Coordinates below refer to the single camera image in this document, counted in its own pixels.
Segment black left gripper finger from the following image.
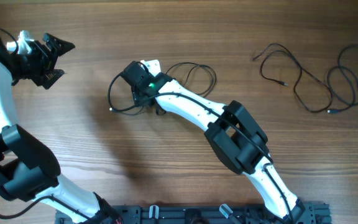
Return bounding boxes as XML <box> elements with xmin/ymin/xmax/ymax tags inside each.
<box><xmin>42</xmin><ymin>33</ymin><xmax>75</xmax><ymax>58</ymax></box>
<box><xmin>41</xmin><ymin>69</ymin><xmax>65</xmax><ymax>90</ymax></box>

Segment black cable bundle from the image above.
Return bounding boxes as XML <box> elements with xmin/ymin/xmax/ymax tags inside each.
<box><xmin>109</xmin><ymin>62</ymin><xmax>218</xmax><ymax>116</ymax></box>

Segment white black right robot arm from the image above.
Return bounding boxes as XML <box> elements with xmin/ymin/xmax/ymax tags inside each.
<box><xmin>119</xmin><ymin>61</ymin><xmax>304</xmax><ymax>223</ymax></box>

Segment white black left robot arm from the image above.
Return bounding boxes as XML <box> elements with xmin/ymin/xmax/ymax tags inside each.
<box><xmin>0</xmin><ymin>30</ymin><xmax>103</xmax><ymax>223</ymax></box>

